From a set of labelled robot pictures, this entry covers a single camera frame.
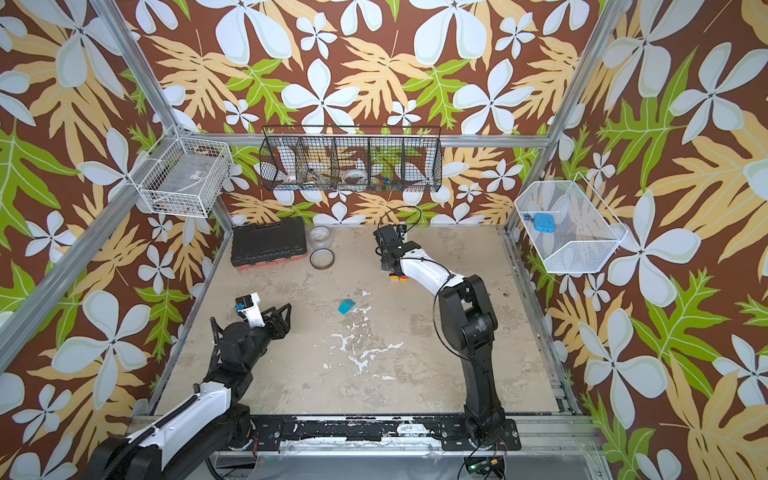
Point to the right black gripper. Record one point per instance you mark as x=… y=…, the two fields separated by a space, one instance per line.
x=390 y=261

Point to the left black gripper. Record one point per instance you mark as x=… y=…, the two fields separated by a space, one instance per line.
x=284 y=326

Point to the teal block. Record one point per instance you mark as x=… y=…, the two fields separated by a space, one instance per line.
x=346 y=306

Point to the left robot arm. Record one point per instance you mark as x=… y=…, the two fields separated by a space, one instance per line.
x=210 y=419

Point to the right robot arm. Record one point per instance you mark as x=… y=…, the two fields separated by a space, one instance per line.
x=466 y=322

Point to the black tool case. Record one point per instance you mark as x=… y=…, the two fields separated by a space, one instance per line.
x=258 y=244

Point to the clear plastic cup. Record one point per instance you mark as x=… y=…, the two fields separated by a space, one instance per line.
x=320 y=237

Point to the blue object in basket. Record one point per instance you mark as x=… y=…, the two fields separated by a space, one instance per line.
x=544 y=223

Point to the white mesh basket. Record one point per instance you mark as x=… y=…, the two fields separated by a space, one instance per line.
x=588 y=231

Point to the black wire basket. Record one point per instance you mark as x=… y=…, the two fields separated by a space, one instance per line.
x=353 y=158

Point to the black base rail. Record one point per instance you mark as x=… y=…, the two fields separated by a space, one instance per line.
x=445 y=432

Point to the white wire basket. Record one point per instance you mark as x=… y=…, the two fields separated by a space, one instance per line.
x=182 y=174

